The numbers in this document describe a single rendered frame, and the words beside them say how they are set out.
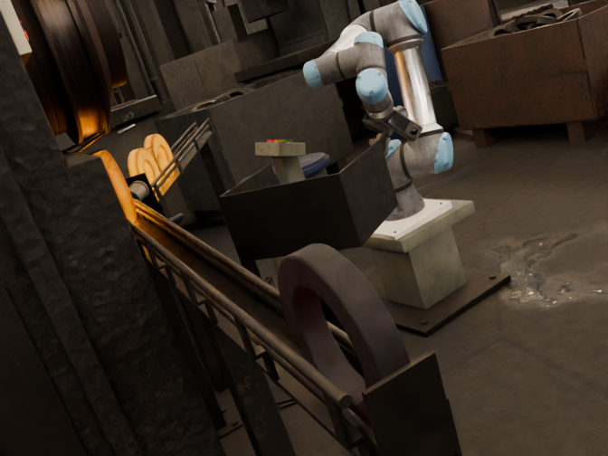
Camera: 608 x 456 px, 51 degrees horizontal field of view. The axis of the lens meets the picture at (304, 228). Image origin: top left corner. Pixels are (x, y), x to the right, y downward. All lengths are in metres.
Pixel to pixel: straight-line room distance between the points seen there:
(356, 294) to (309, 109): 3.65
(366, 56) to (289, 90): 2.42
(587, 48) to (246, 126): 1.86
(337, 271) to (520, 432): 1.06
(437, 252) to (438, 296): 0.14
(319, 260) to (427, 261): 1.53
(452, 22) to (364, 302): 4.64
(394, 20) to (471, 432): 1.19
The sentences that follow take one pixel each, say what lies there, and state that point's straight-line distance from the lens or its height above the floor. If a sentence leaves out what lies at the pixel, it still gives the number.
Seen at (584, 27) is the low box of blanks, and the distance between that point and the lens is 3.49.
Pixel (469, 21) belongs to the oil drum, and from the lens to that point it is 5.15.
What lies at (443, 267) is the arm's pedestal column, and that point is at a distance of 2.14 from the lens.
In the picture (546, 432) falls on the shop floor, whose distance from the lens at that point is 1.55.
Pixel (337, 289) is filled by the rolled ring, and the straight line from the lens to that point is 0.54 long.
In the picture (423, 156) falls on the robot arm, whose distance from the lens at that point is 1.99.
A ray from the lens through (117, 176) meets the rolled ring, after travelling 1.54.
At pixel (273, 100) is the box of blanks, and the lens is 3.99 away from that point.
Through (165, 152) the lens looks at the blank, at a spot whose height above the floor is 0.73.
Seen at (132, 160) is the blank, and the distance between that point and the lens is 2.04.
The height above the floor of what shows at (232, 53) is 0.99.
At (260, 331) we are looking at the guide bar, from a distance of 0.66.
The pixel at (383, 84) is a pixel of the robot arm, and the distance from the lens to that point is 1.62.
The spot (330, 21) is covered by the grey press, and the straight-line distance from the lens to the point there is 5.45.
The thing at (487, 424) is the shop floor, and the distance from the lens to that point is 1.60.
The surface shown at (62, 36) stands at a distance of 1.40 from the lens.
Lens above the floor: 0.95
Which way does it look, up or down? 16 degrees down
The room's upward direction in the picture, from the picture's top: 19 degrees counter-clockwise
